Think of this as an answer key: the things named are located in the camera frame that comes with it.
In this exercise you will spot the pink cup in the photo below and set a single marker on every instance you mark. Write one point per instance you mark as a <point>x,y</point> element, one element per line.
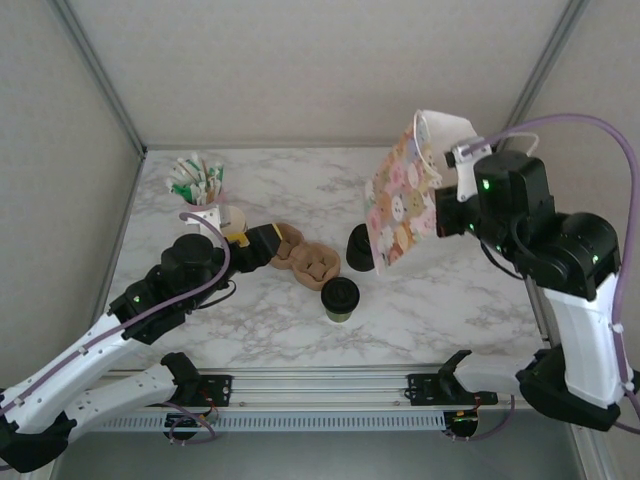
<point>220,200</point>

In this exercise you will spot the brown pulp cup carrier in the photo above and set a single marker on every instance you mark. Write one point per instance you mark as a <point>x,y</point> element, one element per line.
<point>320,265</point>

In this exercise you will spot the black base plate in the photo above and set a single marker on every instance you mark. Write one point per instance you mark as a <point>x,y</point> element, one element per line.
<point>425,387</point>
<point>220,387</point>

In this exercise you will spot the black cup lid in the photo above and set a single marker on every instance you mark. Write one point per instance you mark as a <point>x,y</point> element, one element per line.
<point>340,294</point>

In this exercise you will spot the brown wooden stirrer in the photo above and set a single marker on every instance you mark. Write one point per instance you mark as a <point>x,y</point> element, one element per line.
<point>207,180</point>

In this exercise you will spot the aluminium mounting rail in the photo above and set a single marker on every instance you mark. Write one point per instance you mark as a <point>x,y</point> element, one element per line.
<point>320,385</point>

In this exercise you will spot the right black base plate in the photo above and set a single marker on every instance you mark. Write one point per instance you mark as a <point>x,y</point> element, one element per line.
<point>425,387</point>

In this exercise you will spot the patterned white paper bag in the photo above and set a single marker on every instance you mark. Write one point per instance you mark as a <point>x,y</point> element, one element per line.
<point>400,200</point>

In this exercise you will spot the stack of black lids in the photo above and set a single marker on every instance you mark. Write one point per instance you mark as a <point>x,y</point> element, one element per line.
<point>360,255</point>

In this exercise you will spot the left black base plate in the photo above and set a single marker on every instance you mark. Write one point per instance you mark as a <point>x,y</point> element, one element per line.
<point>220,387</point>

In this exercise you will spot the white green stick packet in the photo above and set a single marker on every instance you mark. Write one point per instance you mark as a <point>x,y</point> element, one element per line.
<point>219,175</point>
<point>182,169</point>
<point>179,189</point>
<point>194,165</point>

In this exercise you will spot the black controller board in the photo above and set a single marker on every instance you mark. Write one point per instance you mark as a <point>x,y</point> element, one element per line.
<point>185,424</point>
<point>462,425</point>

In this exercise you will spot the aluminium frame post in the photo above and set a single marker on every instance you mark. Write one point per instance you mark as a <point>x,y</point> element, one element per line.
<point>100,75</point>
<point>540,75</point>

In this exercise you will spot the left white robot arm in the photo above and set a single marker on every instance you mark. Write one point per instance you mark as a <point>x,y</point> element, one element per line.
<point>75,360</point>

